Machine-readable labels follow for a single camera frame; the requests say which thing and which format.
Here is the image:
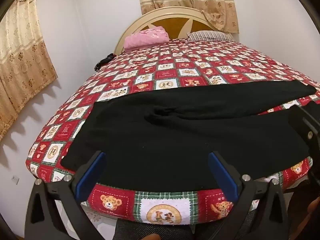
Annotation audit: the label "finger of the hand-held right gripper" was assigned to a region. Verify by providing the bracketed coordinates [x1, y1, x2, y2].
[288, 104, 316, 155]

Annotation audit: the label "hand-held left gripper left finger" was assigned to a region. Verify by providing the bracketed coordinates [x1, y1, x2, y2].
[24, 151, 118, 240]

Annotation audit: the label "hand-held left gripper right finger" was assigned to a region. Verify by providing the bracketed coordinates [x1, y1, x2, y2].
[208, 151, 297, 240]

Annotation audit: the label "black pants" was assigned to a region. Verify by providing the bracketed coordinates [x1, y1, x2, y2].
[61, 80, 317, 192]

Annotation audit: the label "person's left hand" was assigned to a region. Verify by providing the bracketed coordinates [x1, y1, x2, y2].
[140, 233, 162, 240]

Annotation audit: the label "black cloth item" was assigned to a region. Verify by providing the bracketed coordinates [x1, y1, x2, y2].
[94, 54, 115, 72]

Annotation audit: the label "red bear printed blanket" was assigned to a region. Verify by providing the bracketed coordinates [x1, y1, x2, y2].
[25, 39, 320, 225]

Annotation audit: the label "striped pillow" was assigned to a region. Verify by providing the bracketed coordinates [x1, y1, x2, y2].
[187, 30, 234, 41]

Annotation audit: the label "pink folded blanket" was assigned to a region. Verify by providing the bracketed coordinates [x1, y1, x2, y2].
[124, 26, 170, 51]

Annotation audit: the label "cream wooden headboard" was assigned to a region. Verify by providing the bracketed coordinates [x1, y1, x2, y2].
[114, 7, 218, 55]

